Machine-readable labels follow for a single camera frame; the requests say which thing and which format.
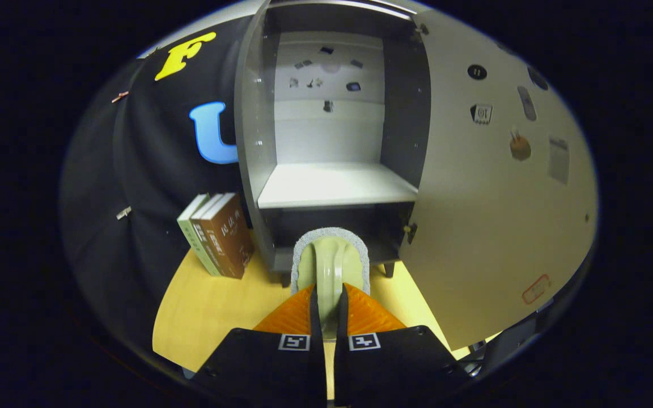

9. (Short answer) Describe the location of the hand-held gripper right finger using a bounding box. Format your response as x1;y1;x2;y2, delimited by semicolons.
333;283;472;406

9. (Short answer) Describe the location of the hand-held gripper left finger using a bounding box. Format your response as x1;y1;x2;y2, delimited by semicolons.
193;283;327;408

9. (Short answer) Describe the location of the green scrubbing brush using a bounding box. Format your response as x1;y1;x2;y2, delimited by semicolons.
291;227;371;341

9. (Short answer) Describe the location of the beige cabinet door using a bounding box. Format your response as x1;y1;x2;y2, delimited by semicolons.
399;8;599;352

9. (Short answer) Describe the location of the brown book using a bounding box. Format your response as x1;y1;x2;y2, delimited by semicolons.
198;192;255;280
189;193;231;278

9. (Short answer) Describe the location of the white cabinet shelf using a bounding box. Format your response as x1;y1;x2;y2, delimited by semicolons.
256;163;419;210

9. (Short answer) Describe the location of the dark grey cabinet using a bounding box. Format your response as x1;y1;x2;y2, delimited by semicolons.
234;0;432;287

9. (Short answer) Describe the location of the black backdrop cloth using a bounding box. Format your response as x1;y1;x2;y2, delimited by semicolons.
60;14;259;352

